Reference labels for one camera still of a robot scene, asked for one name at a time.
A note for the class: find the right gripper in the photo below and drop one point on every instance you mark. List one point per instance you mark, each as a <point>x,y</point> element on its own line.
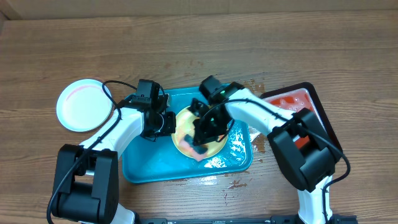
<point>204,133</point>

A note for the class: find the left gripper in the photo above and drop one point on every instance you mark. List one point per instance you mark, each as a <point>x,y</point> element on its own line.
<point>170,127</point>

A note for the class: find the yellow plate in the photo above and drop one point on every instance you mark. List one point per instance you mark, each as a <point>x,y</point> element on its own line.
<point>184,126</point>

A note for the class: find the green and pink sponge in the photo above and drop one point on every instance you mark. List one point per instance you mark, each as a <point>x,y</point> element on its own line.
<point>200,152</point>

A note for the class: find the light blue plate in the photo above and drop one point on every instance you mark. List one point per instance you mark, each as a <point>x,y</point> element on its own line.
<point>84,105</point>

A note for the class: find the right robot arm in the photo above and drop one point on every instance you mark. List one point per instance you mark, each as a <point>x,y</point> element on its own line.
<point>298,131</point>

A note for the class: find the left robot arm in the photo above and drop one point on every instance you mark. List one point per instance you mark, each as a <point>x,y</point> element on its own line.
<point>86,182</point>

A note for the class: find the teal plastic tray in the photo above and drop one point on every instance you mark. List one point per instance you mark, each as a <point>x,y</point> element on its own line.
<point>146,161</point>

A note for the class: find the black tray with red water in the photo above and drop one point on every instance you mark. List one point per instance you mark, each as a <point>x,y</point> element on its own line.
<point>297,97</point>

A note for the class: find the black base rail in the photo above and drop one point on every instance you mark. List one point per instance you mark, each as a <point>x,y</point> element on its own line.
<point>277,219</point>

